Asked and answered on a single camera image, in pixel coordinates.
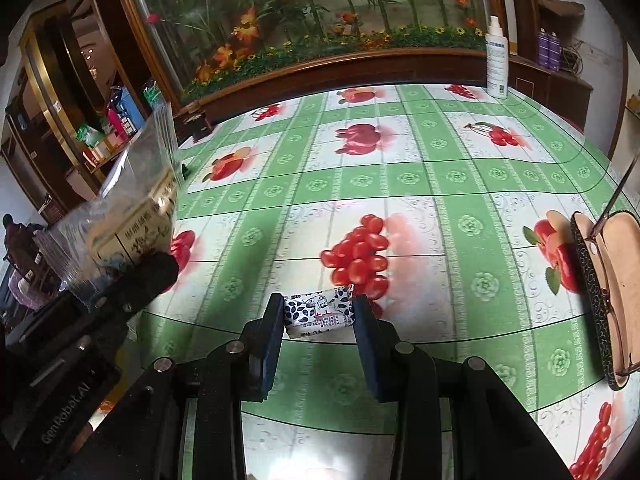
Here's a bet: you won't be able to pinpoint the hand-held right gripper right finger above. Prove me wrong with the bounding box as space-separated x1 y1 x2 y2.
352 296 573 480

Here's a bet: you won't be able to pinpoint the brown eyeglasses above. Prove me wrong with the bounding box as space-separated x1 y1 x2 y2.
585 152 640 376

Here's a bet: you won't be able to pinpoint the wooden display cabinet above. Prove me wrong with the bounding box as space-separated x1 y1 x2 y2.
0 0 166 221

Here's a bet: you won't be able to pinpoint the patterned glasses case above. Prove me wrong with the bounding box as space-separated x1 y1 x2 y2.
570 210 640 391

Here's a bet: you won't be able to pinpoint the blue box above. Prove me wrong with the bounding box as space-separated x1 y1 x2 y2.
117 87 143 133

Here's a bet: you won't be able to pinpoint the cable bundle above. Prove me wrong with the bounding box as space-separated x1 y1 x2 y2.
560 40 586 76

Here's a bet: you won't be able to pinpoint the small black box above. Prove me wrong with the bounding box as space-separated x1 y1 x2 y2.
175 101 213 142

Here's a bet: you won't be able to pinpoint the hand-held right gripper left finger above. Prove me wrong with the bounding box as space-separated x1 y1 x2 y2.
97 292 286 480

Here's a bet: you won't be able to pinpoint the white spray bottle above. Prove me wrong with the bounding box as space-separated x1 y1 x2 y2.
485 15 510 100

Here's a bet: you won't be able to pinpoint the white leaf print candy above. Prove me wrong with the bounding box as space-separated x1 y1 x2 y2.
282 285 357 340

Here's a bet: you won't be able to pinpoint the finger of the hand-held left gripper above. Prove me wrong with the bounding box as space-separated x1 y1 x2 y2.
92 251 180 321

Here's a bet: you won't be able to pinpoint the wooden wall shelf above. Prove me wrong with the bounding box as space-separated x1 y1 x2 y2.
537 0 586 18

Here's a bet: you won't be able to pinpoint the green packet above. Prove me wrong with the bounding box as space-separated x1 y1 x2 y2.
75 125 103 148

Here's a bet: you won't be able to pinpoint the pink box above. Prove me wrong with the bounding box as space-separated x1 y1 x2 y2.
106 102 126 136

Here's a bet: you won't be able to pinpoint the clear plastic bag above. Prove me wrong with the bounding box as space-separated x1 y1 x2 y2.
35 102 186 306

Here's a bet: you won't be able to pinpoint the wooden side cabinet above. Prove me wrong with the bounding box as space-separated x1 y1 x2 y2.
505 0 596 133

